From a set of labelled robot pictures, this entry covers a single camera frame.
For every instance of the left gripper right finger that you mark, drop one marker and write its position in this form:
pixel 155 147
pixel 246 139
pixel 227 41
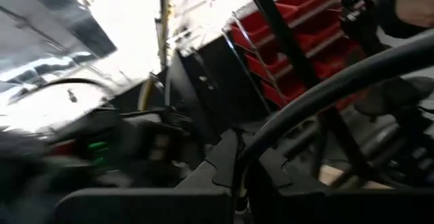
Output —
pixel 339 207

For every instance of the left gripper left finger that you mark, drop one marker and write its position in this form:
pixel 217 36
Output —
pixel 152 207

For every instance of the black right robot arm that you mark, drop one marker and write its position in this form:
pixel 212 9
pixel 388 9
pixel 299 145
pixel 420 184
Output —
pixel 135 139

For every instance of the black monitor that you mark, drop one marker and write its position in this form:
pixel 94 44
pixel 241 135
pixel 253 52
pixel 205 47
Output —
pixel 210 98

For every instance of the person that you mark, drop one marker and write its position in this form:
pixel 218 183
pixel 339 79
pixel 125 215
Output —
pixel 417 8

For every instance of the black rig frame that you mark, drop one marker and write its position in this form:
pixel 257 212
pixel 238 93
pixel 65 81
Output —
pixel 279 30

